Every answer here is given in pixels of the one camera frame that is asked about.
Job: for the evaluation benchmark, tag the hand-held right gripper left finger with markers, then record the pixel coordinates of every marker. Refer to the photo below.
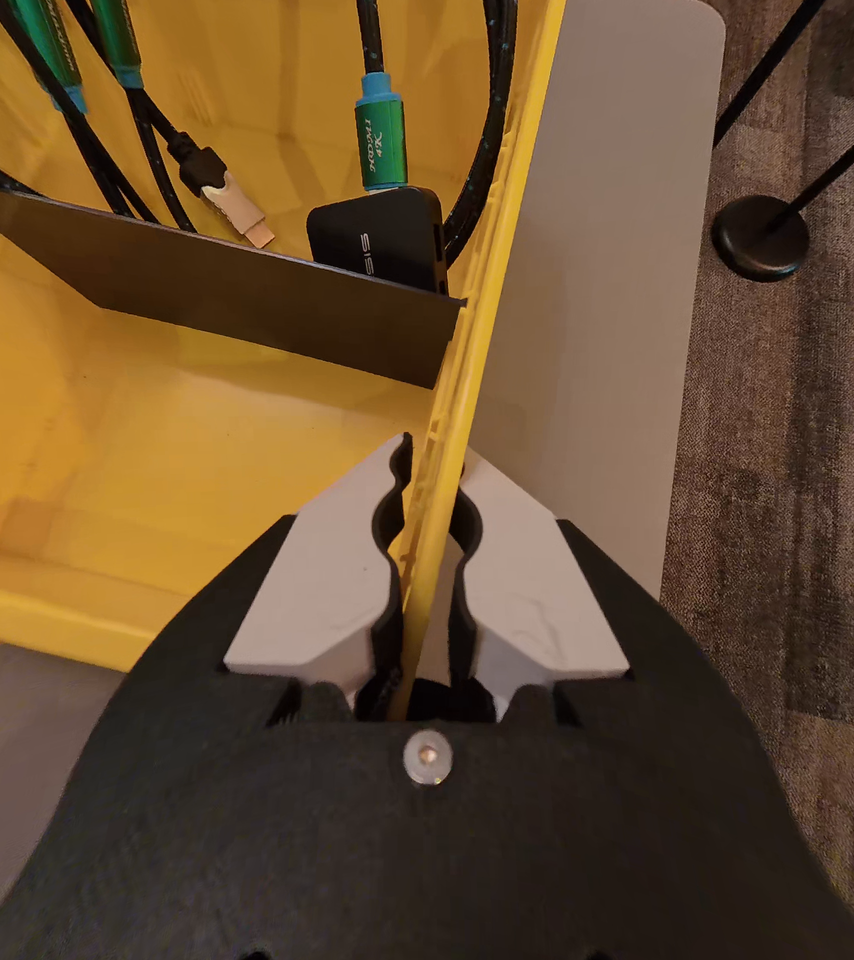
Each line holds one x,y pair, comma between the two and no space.
314,592

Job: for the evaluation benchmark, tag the yellow plastic storage bin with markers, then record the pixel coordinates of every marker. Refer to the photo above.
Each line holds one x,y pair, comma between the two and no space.
172,465

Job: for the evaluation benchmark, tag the cardboard bin divider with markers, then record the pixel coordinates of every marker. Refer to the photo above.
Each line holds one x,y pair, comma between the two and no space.
247,300

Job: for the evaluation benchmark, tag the black square hub adapter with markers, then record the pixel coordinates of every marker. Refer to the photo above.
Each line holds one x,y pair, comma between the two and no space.
367,232

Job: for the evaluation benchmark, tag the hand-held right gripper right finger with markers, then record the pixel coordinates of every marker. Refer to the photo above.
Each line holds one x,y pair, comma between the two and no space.
539,600

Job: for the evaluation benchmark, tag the black stand with round base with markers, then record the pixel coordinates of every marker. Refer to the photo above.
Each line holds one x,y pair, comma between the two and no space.
761,236

